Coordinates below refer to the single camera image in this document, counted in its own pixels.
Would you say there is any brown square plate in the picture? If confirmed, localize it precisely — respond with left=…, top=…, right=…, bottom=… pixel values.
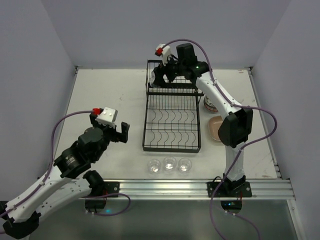
left=208, top=115, right=223, bottom=142

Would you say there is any black white leaf bowl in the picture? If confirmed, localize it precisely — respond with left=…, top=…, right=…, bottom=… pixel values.
left=203, top=95, right=214, bottom=107

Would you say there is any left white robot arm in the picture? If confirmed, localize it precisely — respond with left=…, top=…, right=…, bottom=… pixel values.
left=0, top=111, right=130, bottom=240

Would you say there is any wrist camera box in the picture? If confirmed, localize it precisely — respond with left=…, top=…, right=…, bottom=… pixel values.
left=95, top=107, right=118, bottom=128
left=154, top=43, right=172, bottom=66

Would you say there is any clear drinking glass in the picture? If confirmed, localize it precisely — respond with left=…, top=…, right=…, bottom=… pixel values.
left=177, top=157, right=193, bottom=173
left=149, top=71, right=157, bottom=88
left=163, top=156, right=177, bottom=174
left=147, top=159, right=161, bottom=174

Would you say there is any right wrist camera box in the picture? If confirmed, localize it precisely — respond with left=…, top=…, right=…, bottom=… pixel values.
left=154, top=43, right=172, bottom=66

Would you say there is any blue patterned bowl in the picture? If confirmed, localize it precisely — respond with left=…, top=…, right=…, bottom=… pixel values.
left=203, top=102, right=218, bottom=113

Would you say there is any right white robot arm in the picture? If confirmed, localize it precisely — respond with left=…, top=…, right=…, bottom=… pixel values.
left=153, top=43, right=253, bottom=193

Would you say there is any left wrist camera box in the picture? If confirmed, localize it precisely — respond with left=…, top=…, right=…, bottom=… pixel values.
left=95, top=107, right=118, bottom=128

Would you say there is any black wire dish rack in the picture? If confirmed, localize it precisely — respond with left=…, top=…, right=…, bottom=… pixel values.
left=142, top=60, right=204, bottom=153

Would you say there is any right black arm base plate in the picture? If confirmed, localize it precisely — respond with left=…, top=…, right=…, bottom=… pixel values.
left=206, top=175, right=253, bottom=198

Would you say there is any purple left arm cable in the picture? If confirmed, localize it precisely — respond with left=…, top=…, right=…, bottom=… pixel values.
left=0, top=107, right=132, bottom=218

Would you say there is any aluminium mounting rail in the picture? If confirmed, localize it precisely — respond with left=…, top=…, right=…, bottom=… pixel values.
left=104, top=179, right=295, bottom=200

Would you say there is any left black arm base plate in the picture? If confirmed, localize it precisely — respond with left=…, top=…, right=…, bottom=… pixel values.
left=83, top=170, right=120, bottom=197

